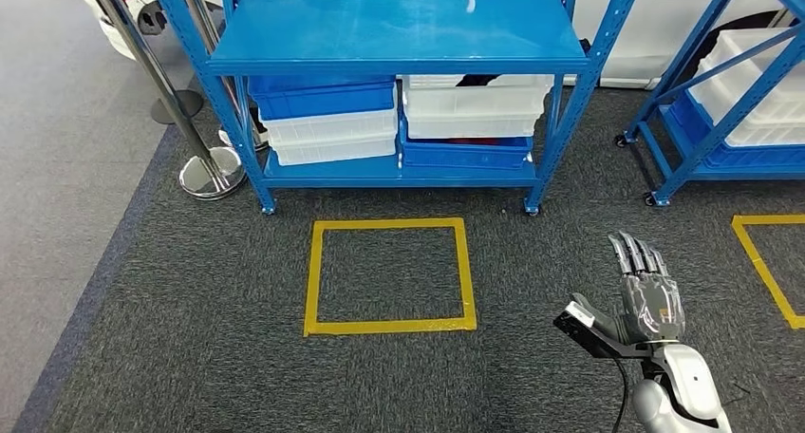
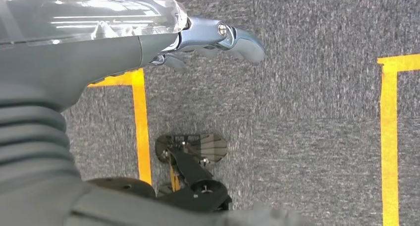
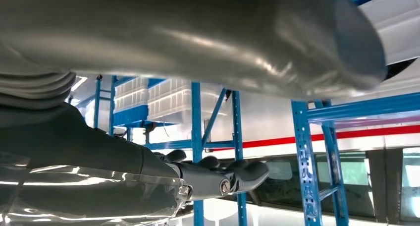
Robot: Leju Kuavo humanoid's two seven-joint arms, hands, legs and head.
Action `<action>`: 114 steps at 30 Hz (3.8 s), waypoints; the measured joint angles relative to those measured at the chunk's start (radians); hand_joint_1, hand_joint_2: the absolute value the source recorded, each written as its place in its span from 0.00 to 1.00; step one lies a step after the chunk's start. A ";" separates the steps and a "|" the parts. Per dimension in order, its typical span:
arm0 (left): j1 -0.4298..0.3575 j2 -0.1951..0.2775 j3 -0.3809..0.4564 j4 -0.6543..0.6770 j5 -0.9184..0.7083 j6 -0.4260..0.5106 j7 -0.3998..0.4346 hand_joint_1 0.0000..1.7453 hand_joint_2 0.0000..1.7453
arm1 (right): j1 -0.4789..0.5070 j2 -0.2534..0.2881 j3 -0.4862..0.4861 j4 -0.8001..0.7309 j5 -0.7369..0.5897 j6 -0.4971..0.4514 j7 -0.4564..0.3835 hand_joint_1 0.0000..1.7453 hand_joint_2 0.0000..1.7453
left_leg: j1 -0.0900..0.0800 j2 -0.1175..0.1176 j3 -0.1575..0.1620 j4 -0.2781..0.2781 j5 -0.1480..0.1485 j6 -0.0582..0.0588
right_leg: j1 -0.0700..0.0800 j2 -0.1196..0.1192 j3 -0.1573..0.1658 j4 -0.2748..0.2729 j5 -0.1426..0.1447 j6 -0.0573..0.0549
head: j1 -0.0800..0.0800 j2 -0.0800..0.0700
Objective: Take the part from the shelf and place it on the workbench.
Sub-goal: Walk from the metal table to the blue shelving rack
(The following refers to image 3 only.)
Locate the white plastic bin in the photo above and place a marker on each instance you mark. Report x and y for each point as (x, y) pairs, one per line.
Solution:
(131, 94)
(174, 101)
(393, 27)

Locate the white car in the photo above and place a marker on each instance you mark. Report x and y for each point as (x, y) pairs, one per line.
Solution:
(272, 119)

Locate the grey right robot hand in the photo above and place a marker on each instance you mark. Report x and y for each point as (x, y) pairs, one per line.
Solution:
(82, 172)

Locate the blue metal shelf rack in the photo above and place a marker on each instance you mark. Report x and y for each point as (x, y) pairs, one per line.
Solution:
(197, 119)
(303, 145)

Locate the long red barrier belt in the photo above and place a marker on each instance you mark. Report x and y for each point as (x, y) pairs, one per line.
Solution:
(377, 131)

